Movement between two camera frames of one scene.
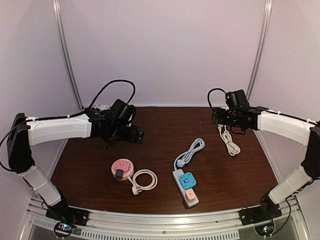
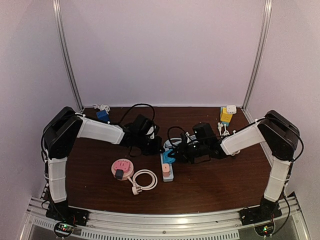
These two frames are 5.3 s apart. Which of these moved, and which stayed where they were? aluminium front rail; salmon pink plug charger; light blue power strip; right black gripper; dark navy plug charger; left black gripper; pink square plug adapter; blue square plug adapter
Moved: salmon pink plug charger; blue square plug adapter; light blue power strip; right black gripper; left black gripper
Stayed: dark navy plug charger; pink square plug adapter; aluminium front rail
